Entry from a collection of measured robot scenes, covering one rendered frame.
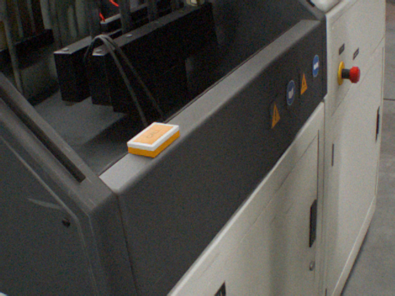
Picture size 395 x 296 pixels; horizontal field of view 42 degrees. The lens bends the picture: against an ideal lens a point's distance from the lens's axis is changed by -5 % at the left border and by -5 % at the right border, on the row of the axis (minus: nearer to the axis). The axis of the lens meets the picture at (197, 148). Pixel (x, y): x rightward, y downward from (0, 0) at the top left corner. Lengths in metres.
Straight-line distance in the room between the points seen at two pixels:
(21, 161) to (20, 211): 0.06
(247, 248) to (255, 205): 0.06
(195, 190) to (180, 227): 0.05
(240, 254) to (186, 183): 0.21
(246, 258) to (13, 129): 0.43
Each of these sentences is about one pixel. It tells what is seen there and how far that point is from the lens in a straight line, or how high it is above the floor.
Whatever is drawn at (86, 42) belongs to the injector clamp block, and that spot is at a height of 0.98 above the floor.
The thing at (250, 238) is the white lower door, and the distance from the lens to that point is 0.77.
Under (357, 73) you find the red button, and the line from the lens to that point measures 1.14.
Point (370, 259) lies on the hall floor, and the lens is 1.90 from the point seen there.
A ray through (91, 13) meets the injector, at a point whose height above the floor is 1.03.
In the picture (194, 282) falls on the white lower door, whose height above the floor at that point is 0.77.
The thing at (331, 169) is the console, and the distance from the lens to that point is 1.18.
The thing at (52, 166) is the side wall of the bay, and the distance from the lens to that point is 0.46.
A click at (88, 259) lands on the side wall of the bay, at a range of 0.48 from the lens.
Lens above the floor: 1.18
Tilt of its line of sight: 27 degrees down
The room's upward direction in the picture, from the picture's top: 6 degrees counter-clockwise
